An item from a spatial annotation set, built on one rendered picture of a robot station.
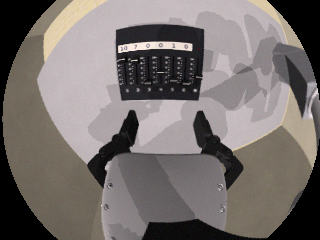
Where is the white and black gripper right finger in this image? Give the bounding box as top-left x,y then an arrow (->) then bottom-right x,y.
193,111 -> 244,190

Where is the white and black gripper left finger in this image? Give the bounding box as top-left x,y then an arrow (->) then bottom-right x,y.
87,110 -> 139,188

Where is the black lighting desk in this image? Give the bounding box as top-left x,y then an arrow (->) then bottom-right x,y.
116,24 -> 204,101

